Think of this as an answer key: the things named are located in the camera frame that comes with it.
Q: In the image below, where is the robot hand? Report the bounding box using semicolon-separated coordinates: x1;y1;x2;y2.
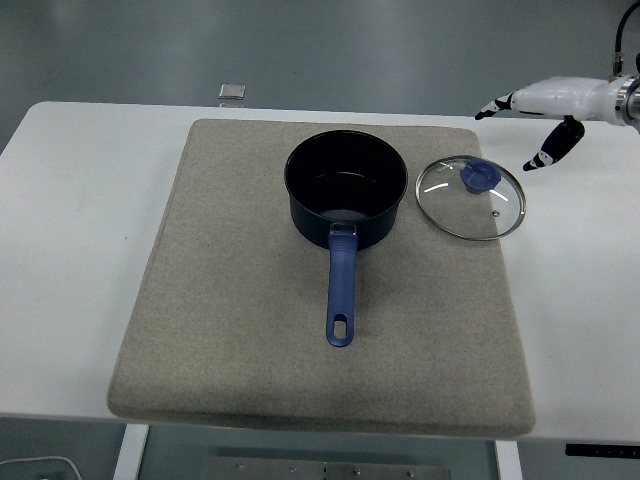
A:
474;75;624;173

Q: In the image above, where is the glass pot lid blue knob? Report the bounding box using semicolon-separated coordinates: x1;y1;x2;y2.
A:
414;154;528;243

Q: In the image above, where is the black table control panel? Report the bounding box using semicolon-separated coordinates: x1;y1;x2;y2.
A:
565;442;640;458

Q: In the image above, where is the white table leg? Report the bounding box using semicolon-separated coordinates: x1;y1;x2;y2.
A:
110;423;151;480
494;439;524;480

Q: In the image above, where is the beige fabric mat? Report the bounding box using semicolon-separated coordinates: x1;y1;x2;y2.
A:
106;118;538;441

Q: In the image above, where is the grey metal plate with screws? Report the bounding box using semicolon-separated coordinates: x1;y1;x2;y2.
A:
200;454;452;480

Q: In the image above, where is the dark pot with blue handle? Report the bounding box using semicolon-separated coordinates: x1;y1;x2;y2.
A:
283;129;409;349

